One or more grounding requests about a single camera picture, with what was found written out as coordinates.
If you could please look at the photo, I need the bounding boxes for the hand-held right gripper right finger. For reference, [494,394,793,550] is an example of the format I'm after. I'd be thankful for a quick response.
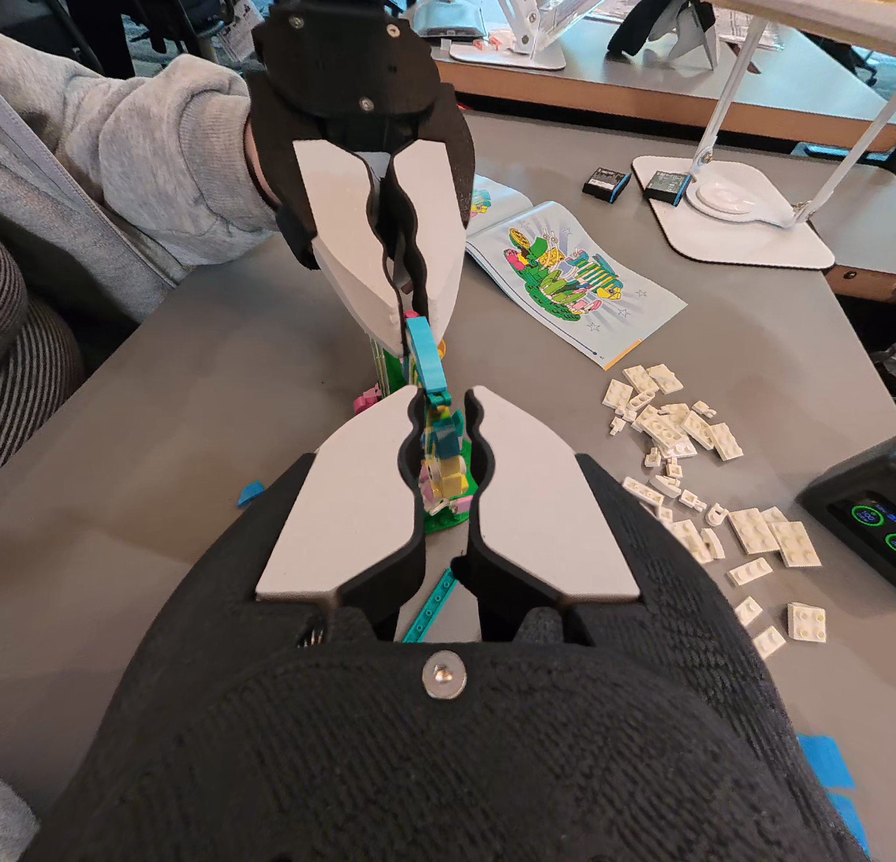
[464,385,644,611]

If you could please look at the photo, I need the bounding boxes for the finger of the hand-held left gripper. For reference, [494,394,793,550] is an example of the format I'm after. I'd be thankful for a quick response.
[292,138,421,359]
[381,138,468,345]

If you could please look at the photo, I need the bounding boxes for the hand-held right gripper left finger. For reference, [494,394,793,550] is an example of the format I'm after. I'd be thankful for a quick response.
[254,386,428,625]

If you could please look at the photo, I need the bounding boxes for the colourful brick reef model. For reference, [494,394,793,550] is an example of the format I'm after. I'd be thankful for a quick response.
[352,315,485,535]

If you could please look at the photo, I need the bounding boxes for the person's left forearm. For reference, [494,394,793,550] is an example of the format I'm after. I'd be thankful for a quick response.
[0,33,282,278]

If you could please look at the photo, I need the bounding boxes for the white desk lamp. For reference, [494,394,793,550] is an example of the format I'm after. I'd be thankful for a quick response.
[632,15,896,270]
[448,0,567,72]

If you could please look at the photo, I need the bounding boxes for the grey desk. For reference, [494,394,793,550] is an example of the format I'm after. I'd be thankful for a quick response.
[0,110,896,862]

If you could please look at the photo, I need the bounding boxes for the grey pouch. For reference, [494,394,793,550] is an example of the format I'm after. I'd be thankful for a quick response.
[413,0,489,39]

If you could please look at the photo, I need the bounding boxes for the teal long brick strip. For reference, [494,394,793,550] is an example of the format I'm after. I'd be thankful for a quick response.
[402,570,457,643]

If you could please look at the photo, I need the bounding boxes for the black battery with blue stripe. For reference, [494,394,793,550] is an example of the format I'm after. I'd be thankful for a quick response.
[643,171,695,207]
[582,167,632,205]

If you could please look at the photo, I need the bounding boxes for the brick instruction booklet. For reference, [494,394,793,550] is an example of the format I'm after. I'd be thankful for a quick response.
[465,174,688,372]

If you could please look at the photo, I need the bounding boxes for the pile of white bricks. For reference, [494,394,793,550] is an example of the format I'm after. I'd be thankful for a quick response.
[602,363,828,661]

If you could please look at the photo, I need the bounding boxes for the black office chair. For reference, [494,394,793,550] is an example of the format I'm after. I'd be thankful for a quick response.
[42,0,270,79]

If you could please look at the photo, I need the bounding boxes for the wood edged grey table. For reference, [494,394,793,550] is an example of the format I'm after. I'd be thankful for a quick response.
[402,0,896,153]

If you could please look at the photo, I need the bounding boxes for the person's grey hoodie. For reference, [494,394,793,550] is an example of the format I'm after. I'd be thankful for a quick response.
[0,96,179,324]

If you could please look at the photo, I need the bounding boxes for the black power station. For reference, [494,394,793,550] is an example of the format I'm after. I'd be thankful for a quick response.
[798,437,896,586]

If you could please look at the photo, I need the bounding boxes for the black device on white stand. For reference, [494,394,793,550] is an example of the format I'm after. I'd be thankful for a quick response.
[606,0,722,67]

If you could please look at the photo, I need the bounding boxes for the person's striped trousers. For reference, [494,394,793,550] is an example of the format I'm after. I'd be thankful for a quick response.
[0,243,86,467]

